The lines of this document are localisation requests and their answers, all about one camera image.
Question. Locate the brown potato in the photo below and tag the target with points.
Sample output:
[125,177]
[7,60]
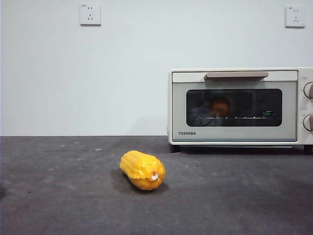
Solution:
[221,105]

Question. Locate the cream toaster oven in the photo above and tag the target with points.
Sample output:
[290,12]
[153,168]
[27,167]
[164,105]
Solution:
[304,107]

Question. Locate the round oven knob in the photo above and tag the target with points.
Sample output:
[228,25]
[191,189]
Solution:
[308,122]
[308,90]

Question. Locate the yellow corn cob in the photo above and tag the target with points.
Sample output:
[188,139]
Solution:
[141,169]

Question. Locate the white wall socket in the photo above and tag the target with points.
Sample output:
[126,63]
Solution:
[90,14]
[295,16]

